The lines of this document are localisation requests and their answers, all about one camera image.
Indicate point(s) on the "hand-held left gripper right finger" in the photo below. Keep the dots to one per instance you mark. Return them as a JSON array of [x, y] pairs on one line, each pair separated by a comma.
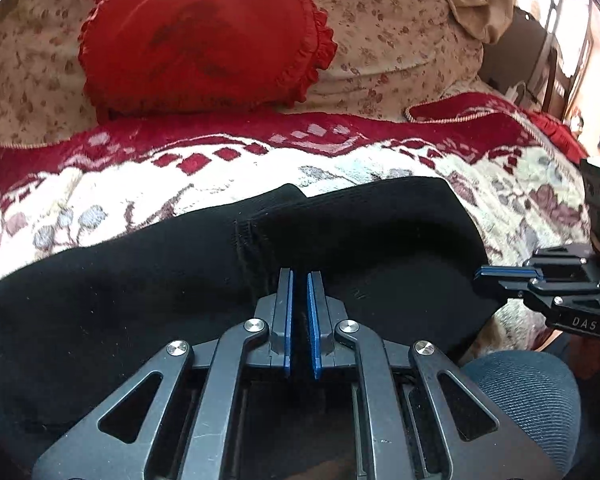
[[312, 320]]

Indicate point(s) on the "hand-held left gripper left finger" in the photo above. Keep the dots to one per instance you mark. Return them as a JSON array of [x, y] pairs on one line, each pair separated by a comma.
[[287, 310]]

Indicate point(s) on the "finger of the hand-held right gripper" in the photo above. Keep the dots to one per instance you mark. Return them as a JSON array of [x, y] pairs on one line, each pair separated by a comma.
[[510, 280]]

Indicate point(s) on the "black pants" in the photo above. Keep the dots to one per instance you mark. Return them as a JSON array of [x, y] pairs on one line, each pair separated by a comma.
[[130, 310]]

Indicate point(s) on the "person's grey knit leg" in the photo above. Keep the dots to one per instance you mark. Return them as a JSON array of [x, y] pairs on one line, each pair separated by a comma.
[[520, 410]]

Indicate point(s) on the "dark wooden cabinet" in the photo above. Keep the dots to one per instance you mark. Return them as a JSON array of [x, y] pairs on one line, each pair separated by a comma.
[[520, 50]]

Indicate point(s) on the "red floral blanket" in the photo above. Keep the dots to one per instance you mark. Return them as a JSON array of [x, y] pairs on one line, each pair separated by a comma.
[[130, 170]]

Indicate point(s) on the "red ruffled pillow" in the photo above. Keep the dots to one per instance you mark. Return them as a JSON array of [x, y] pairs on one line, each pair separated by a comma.
[[195, 45]]

